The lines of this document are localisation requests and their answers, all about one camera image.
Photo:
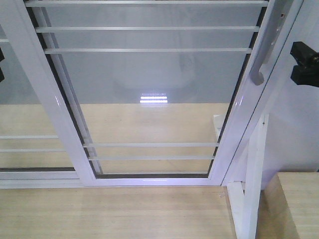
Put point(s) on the light wooden block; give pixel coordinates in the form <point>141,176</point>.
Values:
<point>289,207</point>

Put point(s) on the white triangular support bracket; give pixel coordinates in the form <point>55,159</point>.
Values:
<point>244,197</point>

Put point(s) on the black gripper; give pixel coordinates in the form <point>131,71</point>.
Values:
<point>306,72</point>

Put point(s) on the white framed transparent sliding door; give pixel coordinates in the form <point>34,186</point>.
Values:
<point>125,92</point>

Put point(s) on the white fixed window panel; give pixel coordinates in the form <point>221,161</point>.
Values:
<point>38,139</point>

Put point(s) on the grey curved door handle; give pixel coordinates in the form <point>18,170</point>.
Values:
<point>277,18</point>

